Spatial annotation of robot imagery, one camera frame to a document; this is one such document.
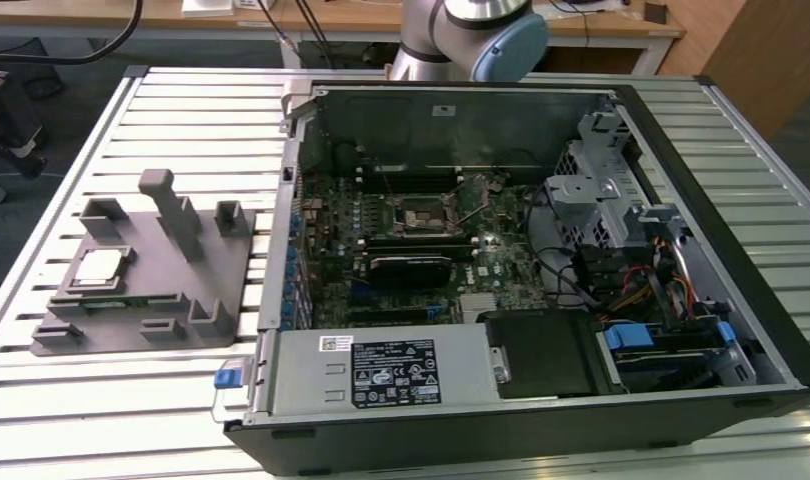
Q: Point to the hard disk in blue carrier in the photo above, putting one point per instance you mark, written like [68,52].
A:
[628,337]

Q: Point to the metal drive cage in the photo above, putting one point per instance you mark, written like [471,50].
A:
[578,195]

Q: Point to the black open PC case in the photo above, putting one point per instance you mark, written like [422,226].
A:
[445,450]

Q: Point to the green motherboard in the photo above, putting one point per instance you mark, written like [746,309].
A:
[511,260]

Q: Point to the silver chipset heatsink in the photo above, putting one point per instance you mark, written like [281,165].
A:
[478,306]

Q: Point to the grey plastic parts rack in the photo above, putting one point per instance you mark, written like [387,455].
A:
[158,280]

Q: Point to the grey plastic cage bracket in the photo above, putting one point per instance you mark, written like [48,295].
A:
[654,215]

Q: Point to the CPU with silver top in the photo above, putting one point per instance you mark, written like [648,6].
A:
[100,265]

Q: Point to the black mesh waste bin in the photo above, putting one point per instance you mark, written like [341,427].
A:
[50,77]

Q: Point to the wooden cabinet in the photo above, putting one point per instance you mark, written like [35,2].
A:
[765,50]

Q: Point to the wooden desk white frame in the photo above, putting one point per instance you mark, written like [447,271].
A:
[78,17]
[618,27]

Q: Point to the blue case latch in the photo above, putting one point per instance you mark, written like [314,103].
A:
[227,379]

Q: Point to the CPU socket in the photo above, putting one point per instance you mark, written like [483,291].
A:
[421,217]

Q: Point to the black expansion slot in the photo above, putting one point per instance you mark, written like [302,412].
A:
[385,316]

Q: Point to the small dark box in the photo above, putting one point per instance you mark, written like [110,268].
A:
[656,12]

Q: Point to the green RAM stick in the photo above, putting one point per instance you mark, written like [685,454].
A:
[137,301]

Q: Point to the white printed box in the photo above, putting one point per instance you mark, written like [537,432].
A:
[254,4]

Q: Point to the plain white box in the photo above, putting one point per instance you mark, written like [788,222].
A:
[207,7]

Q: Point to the silver power supply unit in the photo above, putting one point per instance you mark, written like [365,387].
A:
[298,370]

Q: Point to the small black graphics card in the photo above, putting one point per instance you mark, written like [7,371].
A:
[411,272]

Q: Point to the thin metal locking lever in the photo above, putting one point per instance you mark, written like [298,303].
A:
[478,211]
[391,187]

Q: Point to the black RAM slot bank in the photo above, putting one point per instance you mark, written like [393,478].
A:
[418,246]
[411,180]

